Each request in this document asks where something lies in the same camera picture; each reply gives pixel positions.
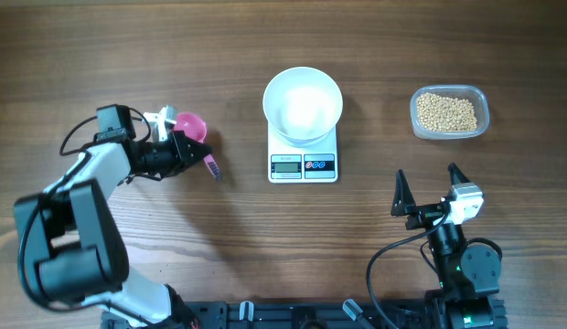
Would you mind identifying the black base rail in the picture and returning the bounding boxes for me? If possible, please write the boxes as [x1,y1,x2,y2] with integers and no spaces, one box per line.
[100,299,508,329]

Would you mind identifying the right black camera cable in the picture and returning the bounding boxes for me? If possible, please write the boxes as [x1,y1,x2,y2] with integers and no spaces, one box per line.
[366,212,451,329]

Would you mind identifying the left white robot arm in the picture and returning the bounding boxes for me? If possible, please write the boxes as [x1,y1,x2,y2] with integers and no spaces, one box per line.
[14,104,212,328]

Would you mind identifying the white digital kitchen scale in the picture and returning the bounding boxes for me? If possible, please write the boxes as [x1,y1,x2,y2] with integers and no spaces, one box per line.
[267,125,339,184]

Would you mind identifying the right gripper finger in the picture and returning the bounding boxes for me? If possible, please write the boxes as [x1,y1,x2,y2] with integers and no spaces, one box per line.
[390,169,417,217]
[447,163,470,186]

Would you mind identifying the dried soybeans in container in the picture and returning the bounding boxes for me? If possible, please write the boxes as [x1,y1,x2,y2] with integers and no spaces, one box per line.
[415,92,477,132]

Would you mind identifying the black camera cable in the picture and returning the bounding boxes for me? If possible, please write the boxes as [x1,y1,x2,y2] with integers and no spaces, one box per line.
[59,107,153,157]
[366,212,451,329]

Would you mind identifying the pink plastic scoop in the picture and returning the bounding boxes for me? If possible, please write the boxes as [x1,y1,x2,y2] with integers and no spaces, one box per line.
[173,112,222,181]

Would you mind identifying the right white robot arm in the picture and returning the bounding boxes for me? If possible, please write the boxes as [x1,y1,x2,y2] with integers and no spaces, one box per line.
[390,163,508,329]

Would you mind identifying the clear plastic container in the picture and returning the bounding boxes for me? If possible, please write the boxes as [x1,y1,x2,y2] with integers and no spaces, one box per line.
[410,85,490,140]

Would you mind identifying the white bowl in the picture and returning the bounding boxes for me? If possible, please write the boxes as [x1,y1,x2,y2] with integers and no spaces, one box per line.
[262,67,344,145]

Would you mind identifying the left black camera cable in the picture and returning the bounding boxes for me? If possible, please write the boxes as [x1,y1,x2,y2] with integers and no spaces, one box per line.
[59,107,153,157]

